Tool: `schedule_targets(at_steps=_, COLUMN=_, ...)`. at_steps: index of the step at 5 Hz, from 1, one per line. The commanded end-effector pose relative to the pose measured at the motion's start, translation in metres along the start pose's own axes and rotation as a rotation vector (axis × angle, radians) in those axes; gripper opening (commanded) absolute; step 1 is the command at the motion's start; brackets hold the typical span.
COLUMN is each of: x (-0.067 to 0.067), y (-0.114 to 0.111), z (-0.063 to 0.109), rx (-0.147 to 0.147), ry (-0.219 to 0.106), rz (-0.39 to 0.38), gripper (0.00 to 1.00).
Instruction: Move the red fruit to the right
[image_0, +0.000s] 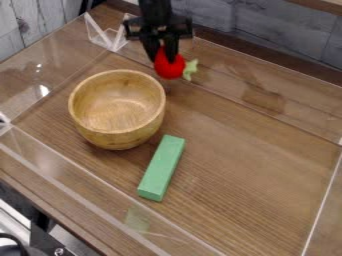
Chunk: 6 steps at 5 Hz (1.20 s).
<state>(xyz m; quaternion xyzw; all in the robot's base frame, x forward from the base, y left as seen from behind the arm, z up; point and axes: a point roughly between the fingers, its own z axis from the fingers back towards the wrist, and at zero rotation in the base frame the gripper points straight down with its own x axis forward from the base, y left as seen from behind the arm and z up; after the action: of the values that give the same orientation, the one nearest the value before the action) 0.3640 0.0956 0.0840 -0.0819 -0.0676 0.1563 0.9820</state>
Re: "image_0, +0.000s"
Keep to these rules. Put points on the clear acrylic tray enclosure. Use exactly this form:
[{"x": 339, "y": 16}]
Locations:
[{"x": 213, "y": 166}]

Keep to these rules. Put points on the green rectangular block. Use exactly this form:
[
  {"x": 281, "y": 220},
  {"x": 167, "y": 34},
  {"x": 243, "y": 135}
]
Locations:
[{"x": 161, "y": 166}]

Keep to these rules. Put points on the black metal mount bracket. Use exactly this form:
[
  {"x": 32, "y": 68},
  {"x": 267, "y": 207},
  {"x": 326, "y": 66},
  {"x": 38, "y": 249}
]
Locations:
[{"x": 45, "y": 243}]

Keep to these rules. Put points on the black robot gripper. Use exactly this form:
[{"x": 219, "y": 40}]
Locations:
[{"x": 177, "y": 25}]

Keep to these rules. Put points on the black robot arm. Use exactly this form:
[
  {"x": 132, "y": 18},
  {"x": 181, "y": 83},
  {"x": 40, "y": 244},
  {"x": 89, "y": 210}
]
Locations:
[{"x": 155, "y": 12}]

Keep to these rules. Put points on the clear acrylic corner bracket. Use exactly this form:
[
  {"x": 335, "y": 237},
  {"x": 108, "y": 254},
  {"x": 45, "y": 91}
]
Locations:
[{"x": 110, "y": 39}]

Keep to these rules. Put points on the wooden bowl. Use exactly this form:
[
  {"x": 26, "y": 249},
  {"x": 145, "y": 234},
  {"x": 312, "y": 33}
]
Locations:
[{"x": 117, "y": 107}]

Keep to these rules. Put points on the red plush fruit green leaf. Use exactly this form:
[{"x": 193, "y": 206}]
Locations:
[{"x": 176, "y": 69}]

